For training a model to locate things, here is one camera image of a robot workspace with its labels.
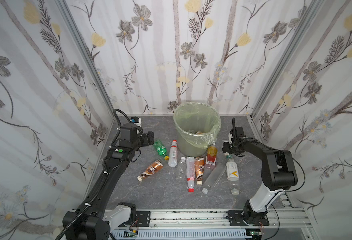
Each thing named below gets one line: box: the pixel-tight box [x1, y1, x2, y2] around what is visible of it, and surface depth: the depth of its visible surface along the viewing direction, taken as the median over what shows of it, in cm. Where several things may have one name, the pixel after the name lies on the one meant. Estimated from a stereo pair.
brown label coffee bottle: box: [137, 160, 164, 182], surface depth 88 cm
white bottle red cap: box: [168, 139, 178, 168], surface depth 94 cm
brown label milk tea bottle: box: [194, 156, 205, 186], surface depth 89 cm
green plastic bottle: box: [153, 139, 169, 161], surface depth 97 cm
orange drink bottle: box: [204, 144, 218, 170], surface depth 92 cm
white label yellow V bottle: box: [225, 154, 240, 182], surface depth 88 cm
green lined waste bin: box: [173, 102, 222, 157], surface depth 90 cm
